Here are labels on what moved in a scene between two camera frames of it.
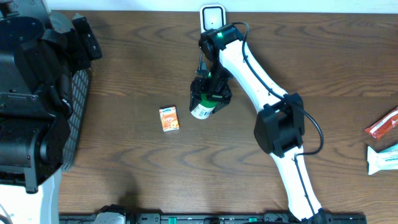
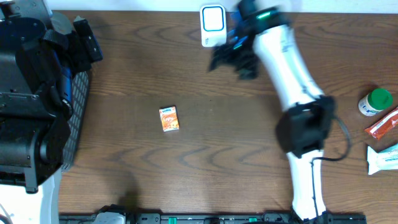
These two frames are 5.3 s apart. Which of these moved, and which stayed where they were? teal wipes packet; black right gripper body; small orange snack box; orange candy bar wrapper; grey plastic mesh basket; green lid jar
Moved: black right gripper body; green lid jar
Stayed: small orange snack box; teal wipes packet; grey plastic mesh basket; orange candy bar wrapper
